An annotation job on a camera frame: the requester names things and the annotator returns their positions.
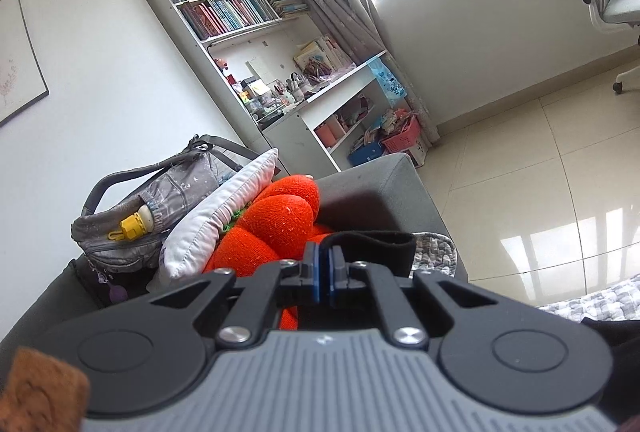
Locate cream black raglan sweatshirt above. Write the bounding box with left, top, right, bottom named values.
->
left=318, top=231, right=639, bottom=429

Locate red flower plush cushion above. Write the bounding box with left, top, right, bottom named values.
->
left=200, top=174, right=336, bottom=332

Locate grey checked quilted bedcover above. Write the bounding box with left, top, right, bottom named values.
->
left=411, top=233, right=639, bottom=322

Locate grey white pillow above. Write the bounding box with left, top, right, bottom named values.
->
left=154, top=149, right=279, bottom=288

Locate white desk with shelves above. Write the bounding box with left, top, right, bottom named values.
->
left=262, top=51, right=438, bottom=178

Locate grey diaper bag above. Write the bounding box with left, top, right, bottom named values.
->
left=70, top=134, right=262, bottom=307

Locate white bookshelf with books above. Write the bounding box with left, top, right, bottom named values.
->
left=147, top=0, right=355, bottom=149

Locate brown furry patch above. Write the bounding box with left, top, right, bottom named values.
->
left=1, top=348, right=90, bottom=432

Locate framed whiteboard wall picture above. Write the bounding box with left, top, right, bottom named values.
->
left=0, top=0, right=49, bottom=125

